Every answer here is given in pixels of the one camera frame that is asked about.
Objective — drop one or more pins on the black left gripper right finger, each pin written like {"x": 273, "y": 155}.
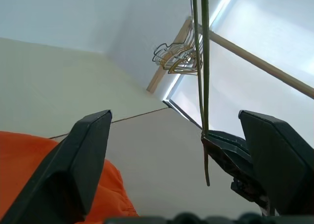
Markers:
{"x": 277, "y": 160}

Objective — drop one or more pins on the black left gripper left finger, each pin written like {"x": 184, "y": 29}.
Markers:
{"x": 66, "y": 170}

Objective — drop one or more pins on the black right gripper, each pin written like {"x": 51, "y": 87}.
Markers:
{"x": 250, "y": 187}

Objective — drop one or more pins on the orange shorts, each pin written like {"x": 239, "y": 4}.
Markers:
{"x": 19, "y": 160}

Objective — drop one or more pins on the white roller blind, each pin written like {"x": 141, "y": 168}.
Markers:
{"x": 235, "y": 91}
{"x": 269, "y": 20}

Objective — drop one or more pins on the wooden rack pole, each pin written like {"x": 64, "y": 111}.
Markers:
{"x": 260, "y": 63}

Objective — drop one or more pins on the bunch of clothes hangers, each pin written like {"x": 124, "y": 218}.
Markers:
{"x": 171, "y": 52}

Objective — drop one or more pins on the wooden rack upright post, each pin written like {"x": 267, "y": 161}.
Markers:
{"x": 157, "y": 79}

